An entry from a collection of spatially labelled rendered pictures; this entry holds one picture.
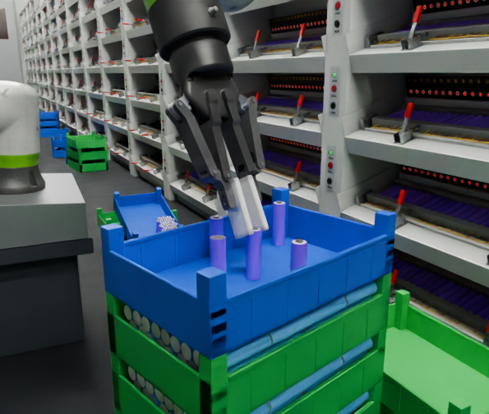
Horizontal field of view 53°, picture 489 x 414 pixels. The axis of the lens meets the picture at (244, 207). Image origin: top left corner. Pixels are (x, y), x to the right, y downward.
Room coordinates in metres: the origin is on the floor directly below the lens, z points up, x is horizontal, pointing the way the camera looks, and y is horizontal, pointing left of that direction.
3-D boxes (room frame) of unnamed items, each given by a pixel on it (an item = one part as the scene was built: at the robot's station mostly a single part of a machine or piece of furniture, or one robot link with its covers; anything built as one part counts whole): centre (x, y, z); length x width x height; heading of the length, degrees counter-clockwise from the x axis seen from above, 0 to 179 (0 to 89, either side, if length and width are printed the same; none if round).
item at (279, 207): (0.69, -0.05, 0.44); 0.02 x 0.02 x 0.06
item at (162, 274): (0.56, -0.01, 0.44); 0.30 x 0.20 x 0.08; 133
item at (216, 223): (0.61, 0.04, 0.44); 0.02 x 0.02 x 0.06
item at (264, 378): (0.56, -0.01, 0.36); 0.30 x 0.20 x 0.08; 133
